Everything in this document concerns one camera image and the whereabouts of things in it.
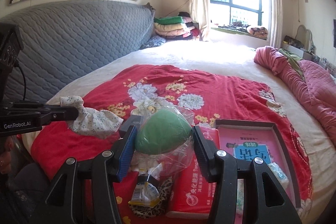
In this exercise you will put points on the pink rumpled quilt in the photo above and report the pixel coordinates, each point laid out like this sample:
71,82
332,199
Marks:
312,85

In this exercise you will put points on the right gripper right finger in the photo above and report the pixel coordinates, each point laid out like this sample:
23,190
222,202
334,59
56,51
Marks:
265,200

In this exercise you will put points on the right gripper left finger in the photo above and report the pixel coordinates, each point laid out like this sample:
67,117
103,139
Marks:
63,202

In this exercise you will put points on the green white tissue pack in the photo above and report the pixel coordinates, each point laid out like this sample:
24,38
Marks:
279,174

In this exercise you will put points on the red white tissue box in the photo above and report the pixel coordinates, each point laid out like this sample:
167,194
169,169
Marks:
191,195

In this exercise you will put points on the clothes on window sill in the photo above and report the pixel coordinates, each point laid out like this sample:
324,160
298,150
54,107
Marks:
245,29

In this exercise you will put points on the cream curtain right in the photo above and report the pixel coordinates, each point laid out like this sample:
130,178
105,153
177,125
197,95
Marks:
276,23

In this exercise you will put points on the cream bed sheet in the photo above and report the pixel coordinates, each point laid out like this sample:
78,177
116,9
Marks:
237,61

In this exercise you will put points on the green sponge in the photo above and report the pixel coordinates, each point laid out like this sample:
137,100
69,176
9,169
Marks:
165,140

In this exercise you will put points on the dark patterned pillow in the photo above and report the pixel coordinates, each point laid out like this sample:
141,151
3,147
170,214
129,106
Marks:
154,41

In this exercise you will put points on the leopard print scrunchie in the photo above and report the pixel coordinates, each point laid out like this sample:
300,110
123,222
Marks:
165,189

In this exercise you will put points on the pink book box tray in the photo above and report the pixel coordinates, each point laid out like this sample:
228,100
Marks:
248,140

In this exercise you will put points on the white floral cloth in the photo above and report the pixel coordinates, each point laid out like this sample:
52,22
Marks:
91,122

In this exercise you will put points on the black television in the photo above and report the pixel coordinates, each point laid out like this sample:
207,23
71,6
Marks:
334,33

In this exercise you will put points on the grey quilted headboard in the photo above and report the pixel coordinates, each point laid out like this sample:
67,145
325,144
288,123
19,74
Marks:
66,40

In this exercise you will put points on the stack of folded blankets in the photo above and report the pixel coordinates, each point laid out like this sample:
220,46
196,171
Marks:
180,27

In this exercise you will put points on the yellow snack packet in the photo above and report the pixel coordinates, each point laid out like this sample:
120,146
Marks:
145,194

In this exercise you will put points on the red floral quilt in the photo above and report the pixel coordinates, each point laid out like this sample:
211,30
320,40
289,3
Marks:
144,89

